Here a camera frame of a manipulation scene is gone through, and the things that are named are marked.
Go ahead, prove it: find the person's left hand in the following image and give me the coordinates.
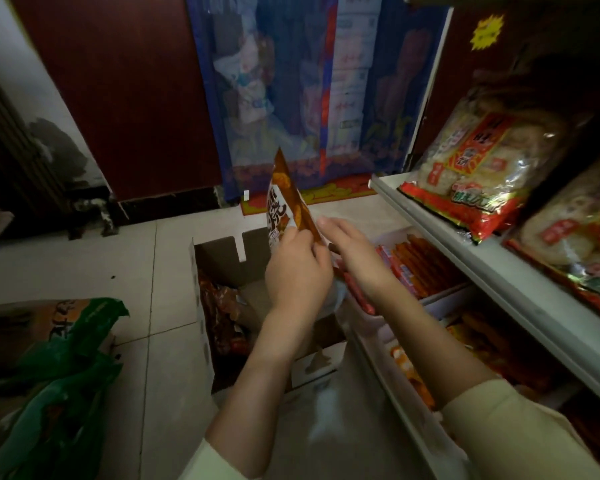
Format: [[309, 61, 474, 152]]
[[265, 227, 334, 316]]

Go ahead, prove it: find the person's right hand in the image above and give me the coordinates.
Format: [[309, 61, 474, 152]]
[[316, 216, 399, 303]]

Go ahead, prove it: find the orange snack packet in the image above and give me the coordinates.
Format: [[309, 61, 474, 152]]
[[266, 147, 326, 253]]

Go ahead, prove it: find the person's left forearm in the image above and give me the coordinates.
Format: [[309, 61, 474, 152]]
[[179, 304, 332, 480]]

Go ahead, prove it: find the person's right forearm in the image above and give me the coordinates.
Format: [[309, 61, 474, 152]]
[[373, 281, 600, 480]]

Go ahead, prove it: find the red yellow door mat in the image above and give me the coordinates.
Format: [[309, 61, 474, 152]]
[[240, 174, 377, 216]]

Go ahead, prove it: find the row of red sausage packs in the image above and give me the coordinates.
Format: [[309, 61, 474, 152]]
[[334, 234, 470, 316]]

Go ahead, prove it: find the open cardboard box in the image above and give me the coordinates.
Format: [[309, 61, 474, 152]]
[[189, 227, 352, 395]]

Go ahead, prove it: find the pile of packets in box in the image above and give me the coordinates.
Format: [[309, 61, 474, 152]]
[[198, 273, 255, 361]]

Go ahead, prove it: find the blue mesh door curtain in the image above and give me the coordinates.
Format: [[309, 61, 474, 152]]
[[185, 0, 452, 201]]

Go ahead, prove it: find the clear rice cracker bag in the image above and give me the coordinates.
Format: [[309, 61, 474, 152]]
[[398, 84, 583, 244], [504, 149, 600, 324]]

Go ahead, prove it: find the stack of white cartons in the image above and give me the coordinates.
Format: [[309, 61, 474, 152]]
[[326, 0, 383, 158]]

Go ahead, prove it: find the white metal shelf unit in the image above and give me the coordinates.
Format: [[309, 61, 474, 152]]
[[336, 172, 600, 480]]

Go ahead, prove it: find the row of orange snack packs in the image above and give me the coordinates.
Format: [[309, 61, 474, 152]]
[[390, 309, 561, 411]]

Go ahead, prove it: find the radiator pipe valve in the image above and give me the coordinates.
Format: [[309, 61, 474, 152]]
[[69, 196, 120, 239]]

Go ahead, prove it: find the yellow starburst sticker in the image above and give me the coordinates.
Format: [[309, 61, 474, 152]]
[[469, 14, 505, 52]]

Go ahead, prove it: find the dark red door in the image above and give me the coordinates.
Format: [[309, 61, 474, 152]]
[[9, 0, 224, 203]]

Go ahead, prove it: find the green plastic bag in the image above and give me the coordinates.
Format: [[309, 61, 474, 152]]
[[0, 297, 130, 480]]

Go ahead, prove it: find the brown printed sack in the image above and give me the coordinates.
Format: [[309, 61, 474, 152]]
[[0, 299, 117, 448]]

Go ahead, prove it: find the dark wall radiator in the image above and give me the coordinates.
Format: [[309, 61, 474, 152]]
[[0, 57, 73, 238]]

